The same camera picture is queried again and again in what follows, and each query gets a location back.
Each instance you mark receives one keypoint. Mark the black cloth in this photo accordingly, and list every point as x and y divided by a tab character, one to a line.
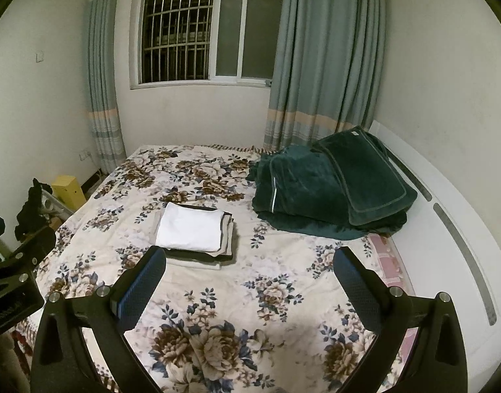
29	208

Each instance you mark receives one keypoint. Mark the metal rack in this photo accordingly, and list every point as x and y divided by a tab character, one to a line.
55	206

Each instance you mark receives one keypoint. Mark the white bed headboard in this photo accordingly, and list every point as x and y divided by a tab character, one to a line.
443	262

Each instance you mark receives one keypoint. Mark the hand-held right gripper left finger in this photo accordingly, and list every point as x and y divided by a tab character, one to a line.
139	290

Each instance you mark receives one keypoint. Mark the beige folded garment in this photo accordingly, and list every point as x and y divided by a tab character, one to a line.
157	223

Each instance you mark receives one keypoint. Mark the stack of folded clothes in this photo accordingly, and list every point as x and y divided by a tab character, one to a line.
193	255

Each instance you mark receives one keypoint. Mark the grey-green striped curtain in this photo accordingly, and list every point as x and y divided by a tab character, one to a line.
328	49
103	90

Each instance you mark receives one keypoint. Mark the white garment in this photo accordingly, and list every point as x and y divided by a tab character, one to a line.
191	225

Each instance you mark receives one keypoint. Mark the dark green pillow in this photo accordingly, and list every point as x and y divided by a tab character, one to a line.
369	172

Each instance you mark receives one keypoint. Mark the white folded cloth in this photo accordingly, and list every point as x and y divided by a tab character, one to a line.
193	264

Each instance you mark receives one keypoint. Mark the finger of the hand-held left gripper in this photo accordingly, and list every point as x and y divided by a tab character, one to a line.
33	245

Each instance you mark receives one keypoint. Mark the floral blanket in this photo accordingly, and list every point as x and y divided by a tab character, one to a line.
234	294

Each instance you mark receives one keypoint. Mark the dark green blanket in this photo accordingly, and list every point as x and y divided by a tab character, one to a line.
299	196

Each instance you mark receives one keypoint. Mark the window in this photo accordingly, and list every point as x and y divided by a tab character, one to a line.
250	28

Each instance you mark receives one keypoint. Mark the pink bed sheet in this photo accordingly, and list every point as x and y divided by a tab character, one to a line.
387	262

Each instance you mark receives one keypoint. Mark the metal window grille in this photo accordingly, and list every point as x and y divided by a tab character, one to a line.
176	37

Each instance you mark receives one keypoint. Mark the yellow box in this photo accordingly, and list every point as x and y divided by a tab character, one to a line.
70	192

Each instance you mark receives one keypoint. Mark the white wall socket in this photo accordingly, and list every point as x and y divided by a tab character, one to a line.
85	155

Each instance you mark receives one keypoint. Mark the white wall switch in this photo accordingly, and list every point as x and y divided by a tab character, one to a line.
39	56

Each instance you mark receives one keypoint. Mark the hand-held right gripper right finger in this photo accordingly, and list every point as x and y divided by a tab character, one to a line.
357	282

